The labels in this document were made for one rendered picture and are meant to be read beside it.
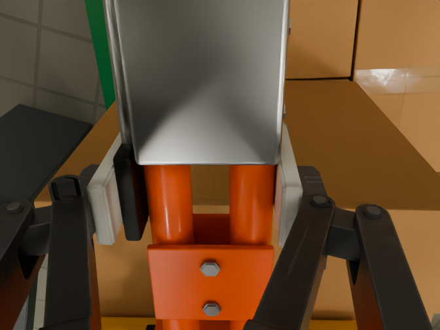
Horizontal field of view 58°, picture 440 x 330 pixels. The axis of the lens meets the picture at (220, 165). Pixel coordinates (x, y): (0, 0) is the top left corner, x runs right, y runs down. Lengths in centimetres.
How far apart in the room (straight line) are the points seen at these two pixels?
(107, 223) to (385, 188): 30
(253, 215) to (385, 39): 60
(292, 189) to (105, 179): 7
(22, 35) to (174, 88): 128
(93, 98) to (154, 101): 124
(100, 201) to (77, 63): 122
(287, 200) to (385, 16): 61
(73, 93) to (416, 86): 103
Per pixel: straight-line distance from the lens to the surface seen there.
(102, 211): 17
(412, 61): 78
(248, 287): 21
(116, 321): 46
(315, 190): 17
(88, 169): 19
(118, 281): 44
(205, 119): 16
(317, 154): 46
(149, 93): 16
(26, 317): 86
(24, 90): 148
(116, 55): 17
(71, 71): 139
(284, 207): 16
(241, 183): 18
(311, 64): 73
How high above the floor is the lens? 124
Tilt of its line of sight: 61 degrees down
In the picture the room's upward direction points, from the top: 175 degrees counter-clockwise
